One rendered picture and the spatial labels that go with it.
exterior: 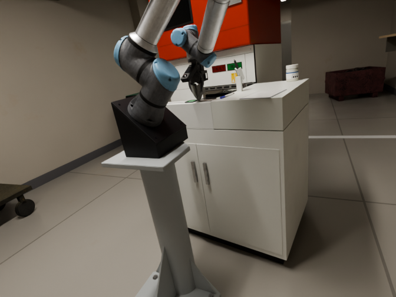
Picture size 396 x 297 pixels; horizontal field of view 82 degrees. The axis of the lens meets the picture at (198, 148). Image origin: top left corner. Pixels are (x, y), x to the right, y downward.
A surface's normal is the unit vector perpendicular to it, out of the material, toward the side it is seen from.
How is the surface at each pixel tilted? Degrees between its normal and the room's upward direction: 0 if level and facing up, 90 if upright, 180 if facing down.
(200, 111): 90
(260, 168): 90
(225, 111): 90
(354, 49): 90
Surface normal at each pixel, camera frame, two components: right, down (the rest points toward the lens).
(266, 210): -0.55, 0.36
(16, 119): 0.89, 0.02
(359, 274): -0.15, -0.93
